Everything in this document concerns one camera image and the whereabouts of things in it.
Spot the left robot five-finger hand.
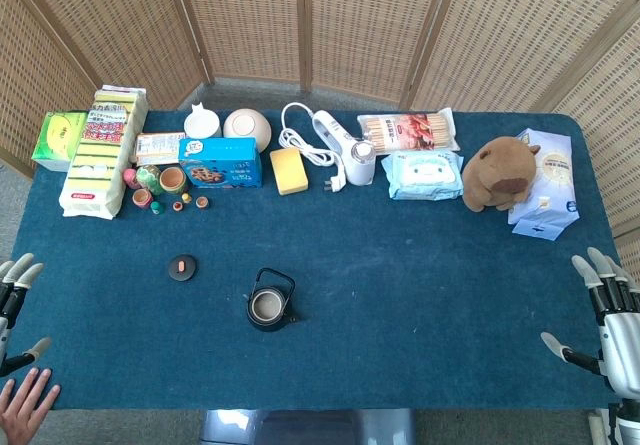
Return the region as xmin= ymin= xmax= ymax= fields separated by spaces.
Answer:
xmin=0 ymin=252 xmax=53 ymax=378

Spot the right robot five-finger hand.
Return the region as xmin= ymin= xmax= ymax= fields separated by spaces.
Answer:
xmin=540 ymin=246 xmax=640 ymax=401

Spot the black teapot lid orange knob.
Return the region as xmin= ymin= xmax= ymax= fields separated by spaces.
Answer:
xmin=167 ymin=253 xmax=198 ymax=282

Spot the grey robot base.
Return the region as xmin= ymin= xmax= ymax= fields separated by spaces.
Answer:
xmin=199 ymin=408 xmax=417 ymax=445

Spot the bare human hand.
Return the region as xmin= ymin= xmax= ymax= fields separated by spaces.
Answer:
xmin=0 ymin=366 xmax=62 ymax=445

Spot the black cast iron teapot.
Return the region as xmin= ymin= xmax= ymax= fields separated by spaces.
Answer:
xmin=245 ymin=266 xmax=302 ymax=333

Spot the yellow sponge multipack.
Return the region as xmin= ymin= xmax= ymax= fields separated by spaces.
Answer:
xmin=58 ymin=83 xmax=150 ymax=221

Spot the green tissue box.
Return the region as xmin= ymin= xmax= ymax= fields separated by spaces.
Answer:
xmin=30 ymin=110 xmax=89 ymax=173

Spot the large green nesting doll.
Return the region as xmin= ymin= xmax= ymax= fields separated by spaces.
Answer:
xmin=135 ymin=164 xmax=164 ymax=197

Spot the pale blue white bag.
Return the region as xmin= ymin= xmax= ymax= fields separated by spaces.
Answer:
xmin=506 ymin=127 xmax=582 ymax=241

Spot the small beige orange carton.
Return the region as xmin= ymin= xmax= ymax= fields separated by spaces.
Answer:
xmin=135 ymin=131 xmax=188 ymax=168

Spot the brown capybara plush toy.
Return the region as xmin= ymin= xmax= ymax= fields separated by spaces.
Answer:
xmin=460 ymin=135 xmax=543 ymax=213

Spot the blue cookie box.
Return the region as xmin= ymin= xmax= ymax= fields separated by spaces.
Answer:
xmin=178 ymin=136 xmax=263 ymax=190

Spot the dark blue tablecloth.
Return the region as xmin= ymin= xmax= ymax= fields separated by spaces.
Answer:
xmin=0 ymin=109 xmax=622 ymax=412

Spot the white cat ear cup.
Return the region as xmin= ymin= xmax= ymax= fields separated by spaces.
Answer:
xmin=182 ymin=102 xmax=223 ymax=141

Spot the light blue wet wipes pack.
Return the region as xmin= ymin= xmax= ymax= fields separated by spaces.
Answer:
xmin=380 ymin=148 xmax=465 ymax=202

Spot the beige round bowl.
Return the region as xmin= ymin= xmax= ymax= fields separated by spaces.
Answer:
xmin=222 ymin=107 xmax=273 ymax=154

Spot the yellow sponge block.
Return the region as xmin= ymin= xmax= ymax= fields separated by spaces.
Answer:
xmin=269 ymin=146 xmax=310 ymax=197

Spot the bamboo skewer pack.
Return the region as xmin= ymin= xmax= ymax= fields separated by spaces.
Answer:
xmin=356 ymin=107 xmax=461 ymax=157

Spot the white handheld appliance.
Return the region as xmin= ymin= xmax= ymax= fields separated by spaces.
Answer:
xmin=311 ymin=109 xmax=377 ymax=187

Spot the woven bamboo folding screen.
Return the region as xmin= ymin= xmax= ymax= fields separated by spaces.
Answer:
xmin=0 ymin=0 xmax=640 ymax=286

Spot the white post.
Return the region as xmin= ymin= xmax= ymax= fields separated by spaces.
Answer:
xmin=586 ymin=408 xmax=610 ymax=445

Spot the white power cable with plug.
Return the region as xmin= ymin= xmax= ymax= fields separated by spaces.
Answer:
xmin=277 ymin=102 xmax=348 ymax=194

